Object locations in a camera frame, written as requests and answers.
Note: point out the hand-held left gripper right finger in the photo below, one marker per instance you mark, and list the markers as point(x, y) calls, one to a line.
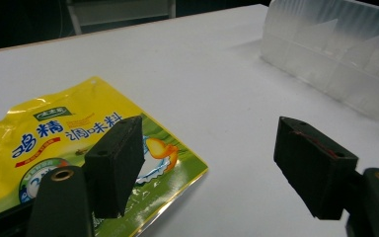
point(316, 171)

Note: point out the translucent plastic storage box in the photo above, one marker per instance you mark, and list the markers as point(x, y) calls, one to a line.
point(335, 56)

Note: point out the yellow seasoning pouch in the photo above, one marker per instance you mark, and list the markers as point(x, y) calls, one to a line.
point(62, 131)

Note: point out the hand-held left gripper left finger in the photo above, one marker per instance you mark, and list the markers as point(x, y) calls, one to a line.
point(112, 171)

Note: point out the grey metal frame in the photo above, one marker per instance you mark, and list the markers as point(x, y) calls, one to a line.
point(118, 13)

